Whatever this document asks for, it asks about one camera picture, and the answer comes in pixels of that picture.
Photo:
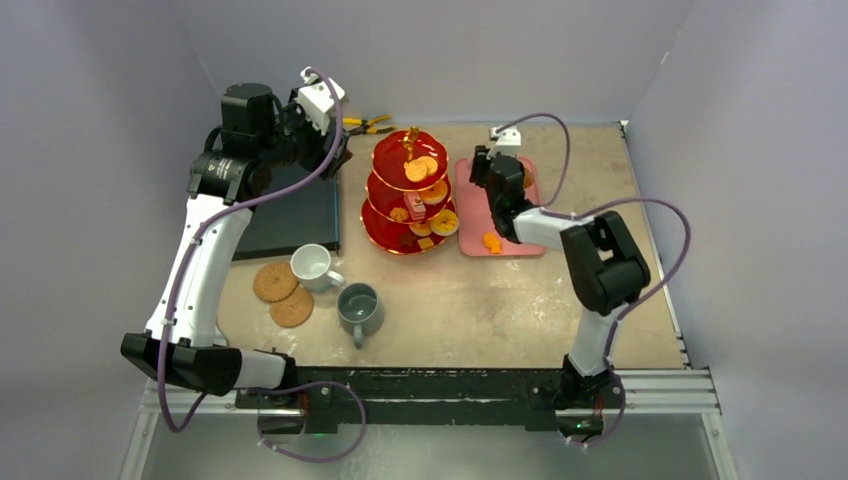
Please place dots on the yellow handled pliers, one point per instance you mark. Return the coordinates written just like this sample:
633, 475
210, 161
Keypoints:
378, 125

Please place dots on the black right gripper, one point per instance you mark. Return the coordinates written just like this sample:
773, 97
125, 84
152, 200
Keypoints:
482, 168

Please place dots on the orange glazed donut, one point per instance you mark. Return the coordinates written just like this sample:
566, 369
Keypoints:
436, 193

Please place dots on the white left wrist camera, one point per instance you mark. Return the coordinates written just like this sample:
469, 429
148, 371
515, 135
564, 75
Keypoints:
315, 100

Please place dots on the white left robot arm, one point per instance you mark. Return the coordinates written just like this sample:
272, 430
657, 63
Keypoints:
181, 344

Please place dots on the round yellow cracker bottom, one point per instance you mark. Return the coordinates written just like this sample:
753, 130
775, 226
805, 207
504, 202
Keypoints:
431, 165

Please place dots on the square yellow cracker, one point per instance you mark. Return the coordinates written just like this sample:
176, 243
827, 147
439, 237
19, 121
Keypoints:
425, 243

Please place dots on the woven round coaster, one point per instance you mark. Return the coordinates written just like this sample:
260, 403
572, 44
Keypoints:
275, 282
294, 310

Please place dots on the grey ceramic mug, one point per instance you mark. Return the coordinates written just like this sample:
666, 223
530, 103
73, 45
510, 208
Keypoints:
360, 312

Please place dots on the round yellow cracker top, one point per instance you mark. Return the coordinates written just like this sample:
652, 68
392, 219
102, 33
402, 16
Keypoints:
416, 170

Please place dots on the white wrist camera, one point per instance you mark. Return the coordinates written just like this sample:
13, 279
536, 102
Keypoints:
315, 100
506, 141

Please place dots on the yellow glazed donut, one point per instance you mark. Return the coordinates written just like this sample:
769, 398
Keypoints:
446, 223

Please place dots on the round yellow cracker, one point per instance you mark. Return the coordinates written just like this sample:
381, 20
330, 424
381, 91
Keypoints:
431, 165
416, 170

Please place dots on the brown croissant bread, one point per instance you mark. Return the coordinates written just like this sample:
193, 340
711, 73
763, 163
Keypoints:
528, 179

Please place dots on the pink serving tray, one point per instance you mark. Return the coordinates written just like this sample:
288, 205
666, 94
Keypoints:
475, 221

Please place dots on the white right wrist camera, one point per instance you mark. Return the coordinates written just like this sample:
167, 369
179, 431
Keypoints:
506, 141

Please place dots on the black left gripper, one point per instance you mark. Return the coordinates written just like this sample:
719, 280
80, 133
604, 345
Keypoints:
319, 156

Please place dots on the red three-tier cake stand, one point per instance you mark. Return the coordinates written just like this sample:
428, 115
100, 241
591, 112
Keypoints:
386, 185

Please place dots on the dark grey box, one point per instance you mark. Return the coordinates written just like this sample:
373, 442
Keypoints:
310, 215

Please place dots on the white ceramic mug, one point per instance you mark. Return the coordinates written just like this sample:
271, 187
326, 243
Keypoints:
313, 267

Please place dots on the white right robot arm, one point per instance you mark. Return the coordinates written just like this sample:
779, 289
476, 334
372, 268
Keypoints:
606, 268

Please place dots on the small brown swirl cookie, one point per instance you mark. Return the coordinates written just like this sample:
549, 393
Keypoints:
399, 214

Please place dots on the fish shaped yellow cookie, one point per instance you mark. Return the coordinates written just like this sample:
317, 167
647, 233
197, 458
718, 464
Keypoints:
492, 242

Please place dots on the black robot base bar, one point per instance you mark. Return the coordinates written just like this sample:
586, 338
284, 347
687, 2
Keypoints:
536, 399

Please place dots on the plain chocolate star cookie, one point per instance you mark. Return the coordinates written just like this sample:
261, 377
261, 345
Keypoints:
406, 241

